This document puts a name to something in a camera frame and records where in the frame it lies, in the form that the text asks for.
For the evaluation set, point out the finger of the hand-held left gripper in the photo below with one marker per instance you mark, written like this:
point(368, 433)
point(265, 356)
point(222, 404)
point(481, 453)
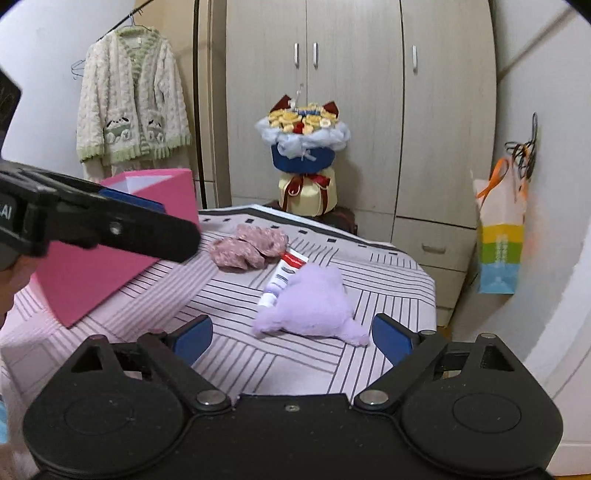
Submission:
point(138, 203)
point(138, 233)

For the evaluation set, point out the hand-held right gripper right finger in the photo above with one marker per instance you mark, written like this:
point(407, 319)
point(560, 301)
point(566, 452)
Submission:
point(392, 339)

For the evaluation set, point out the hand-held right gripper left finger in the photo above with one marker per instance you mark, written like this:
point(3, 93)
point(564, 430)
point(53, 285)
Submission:
point(194, 339)

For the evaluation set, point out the pink cardboard box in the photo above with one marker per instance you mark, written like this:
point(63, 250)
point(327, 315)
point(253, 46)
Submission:
point(83, 286)

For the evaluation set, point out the purple plush toy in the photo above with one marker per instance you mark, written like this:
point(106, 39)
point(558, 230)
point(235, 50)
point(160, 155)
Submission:
point(314, 304)

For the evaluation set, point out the person's left hand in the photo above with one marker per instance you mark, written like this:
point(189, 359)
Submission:
point(14, 284)

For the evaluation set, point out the dusty pink fuzzy scrunchie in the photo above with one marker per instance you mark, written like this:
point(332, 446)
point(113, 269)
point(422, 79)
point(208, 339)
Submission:
point(244, 247)

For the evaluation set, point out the white toothpaste tube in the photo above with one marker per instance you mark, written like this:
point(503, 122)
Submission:
point(281, 279)

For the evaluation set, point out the black clothes rack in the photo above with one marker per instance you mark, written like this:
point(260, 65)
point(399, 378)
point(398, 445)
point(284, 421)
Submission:
point(199, 115)

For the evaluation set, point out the cream fuzzy cardigan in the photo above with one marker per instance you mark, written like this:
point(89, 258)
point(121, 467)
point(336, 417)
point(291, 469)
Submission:
point(129, 92)

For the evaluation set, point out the dark brown stand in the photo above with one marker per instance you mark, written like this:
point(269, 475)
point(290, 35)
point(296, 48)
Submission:
point(344, 221)

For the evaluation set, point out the colourful striped paper gift bag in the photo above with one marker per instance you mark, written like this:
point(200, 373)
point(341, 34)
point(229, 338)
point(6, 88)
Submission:
point(501, 249)

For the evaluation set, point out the flower bouquet with blue wrap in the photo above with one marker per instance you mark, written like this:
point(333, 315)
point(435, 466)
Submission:
point(302, 152)

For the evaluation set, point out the beige wardrobe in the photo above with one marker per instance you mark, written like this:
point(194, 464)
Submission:
point(369, 92)

